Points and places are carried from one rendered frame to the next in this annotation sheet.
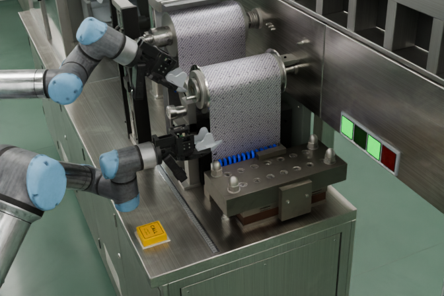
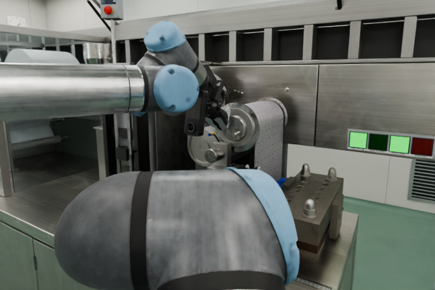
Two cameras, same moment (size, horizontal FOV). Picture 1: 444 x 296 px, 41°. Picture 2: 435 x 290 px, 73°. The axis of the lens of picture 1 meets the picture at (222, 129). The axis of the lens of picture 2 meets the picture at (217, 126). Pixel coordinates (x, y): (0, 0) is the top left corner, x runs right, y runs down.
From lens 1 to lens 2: 1.26 m
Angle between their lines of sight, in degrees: 39
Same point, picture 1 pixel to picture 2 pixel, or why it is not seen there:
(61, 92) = (180, 89)
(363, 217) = not seen: hidden behind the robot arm
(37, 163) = (257, 175)
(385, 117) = (412, 113)
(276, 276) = not seen: outside the picture
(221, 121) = (260, 155)
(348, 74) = (355, 95)
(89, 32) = (174, 32)
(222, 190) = (301, 218)
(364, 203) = not seen: hidden behind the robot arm
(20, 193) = (261, 251)
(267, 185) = (325, 204)
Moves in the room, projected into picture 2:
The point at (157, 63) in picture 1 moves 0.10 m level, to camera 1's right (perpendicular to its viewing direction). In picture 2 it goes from (219, 90) to (248, 89)
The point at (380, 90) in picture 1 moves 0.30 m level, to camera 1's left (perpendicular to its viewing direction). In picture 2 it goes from (402, 92) to (349, 97)
